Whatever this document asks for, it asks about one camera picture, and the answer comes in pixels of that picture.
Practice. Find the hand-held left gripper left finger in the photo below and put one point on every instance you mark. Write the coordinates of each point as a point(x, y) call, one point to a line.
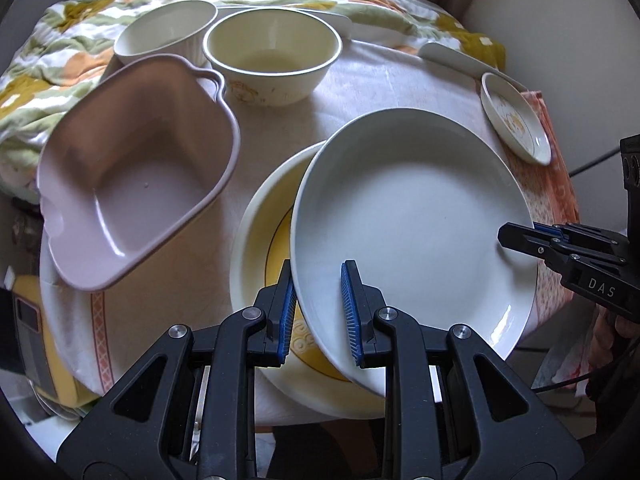
point(286, 310)

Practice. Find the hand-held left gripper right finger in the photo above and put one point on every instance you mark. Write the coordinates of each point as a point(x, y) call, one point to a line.
point(350, 315)

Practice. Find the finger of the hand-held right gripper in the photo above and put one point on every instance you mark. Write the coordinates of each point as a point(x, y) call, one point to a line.
point(550, 231)
point(520, 240)

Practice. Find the yellow rimmed round plate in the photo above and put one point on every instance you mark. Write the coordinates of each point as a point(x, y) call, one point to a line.
point(260, 270)

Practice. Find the large white round plate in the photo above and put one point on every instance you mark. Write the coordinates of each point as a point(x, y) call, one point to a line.
point(415, 220)

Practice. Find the small printed saucer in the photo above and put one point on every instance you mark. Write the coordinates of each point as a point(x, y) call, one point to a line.
point(515, 120)

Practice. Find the pink square dish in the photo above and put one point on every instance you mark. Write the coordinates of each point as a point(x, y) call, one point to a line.
point(140, 170)

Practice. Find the cream bowl with green rim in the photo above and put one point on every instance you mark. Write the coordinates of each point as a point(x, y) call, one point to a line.
point(280, 85)

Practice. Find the white ribbed bowl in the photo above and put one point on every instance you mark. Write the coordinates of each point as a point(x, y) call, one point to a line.
point(165, 25)

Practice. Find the person's right hand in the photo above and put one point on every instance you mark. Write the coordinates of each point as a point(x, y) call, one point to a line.
point(602, 340)

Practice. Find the white and orange tablecloth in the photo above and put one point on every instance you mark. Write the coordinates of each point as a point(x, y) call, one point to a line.
point(350, 90)

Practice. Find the yellow cylindrical container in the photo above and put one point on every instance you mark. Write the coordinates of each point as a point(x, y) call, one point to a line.
point(60, 360)

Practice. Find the floral blanket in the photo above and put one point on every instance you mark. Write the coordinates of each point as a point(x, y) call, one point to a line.
point(75, 10)

